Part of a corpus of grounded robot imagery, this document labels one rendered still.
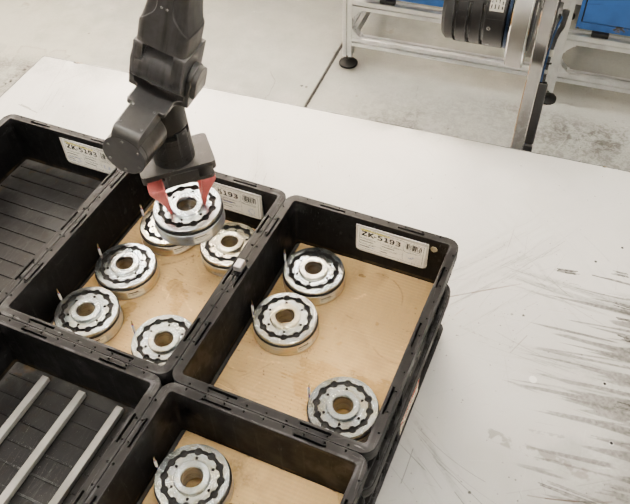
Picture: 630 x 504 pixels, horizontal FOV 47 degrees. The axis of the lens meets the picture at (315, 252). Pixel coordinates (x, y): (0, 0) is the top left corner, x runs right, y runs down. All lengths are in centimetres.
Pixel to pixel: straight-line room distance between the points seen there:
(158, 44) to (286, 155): 84
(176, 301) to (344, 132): 68
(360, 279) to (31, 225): 62
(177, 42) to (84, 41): 273
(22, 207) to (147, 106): 62
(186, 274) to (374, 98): 188
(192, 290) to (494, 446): 55
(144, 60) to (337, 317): 52
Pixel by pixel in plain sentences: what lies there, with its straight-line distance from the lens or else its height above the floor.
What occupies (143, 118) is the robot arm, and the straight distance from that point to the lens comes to 90.
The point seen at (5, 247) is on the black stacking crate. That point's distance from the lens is 143.
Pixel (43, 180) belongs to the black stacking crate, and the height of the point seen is 83.
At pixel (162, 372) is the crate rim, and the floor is 93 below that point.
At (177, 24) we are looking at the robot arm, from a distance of 86.
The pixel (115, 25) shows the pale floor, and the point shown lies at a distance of 366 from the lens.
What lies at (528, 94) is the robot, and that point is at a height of 73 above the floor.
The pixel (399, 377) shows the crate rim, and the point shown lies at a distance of 101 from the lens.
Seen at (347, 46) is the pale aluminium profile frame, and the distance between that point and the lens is 318.
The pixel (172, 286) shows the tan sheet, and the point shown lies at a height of 83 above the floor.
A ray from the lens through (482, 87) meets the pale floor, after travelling 314.
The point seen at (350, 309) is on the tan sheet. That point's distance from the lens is 120.
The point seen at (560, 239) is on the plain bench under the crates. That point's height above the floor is 70.
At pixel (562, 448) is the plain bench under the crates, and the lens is 127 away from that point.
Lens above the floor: 178
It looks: 48 degrees down
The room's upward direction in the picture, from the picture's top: 2 degrees counter-clockwise
